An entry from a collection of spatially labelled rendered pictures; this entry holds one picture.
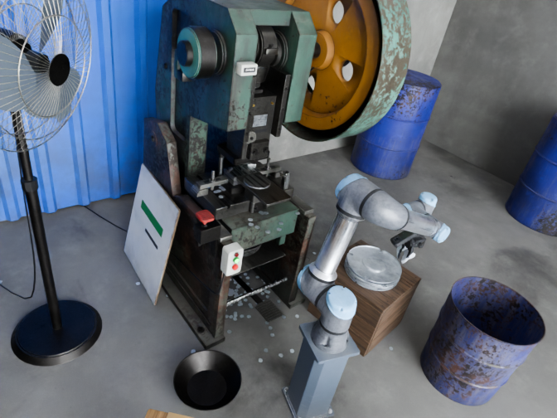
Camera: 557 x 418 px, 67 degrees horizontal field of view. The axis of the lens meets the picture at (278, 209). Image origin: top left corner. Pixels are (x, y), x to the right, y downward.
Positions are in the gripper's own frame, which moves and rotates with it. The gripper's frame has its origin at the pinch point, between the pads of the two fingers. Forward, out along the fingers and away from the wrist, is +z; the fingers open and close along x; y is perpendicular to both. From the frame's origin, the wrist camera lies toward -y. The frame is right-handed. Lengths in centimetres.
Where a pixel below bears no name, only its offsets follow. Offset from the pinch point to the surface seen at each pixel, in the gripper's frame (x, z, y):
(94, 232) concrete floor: 116, 56, -134
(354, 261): 19.6, 17.4, -8.7
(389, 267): 11.7, 17.5, 8.6
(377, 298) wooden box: -2.7, 21.9, -6.9
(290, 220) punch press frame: 35, -2, -42
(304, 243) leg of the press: 31.2, 10.9, -33.7
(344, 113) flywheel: 38, -56, -25
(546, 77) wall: 151, -44, 252
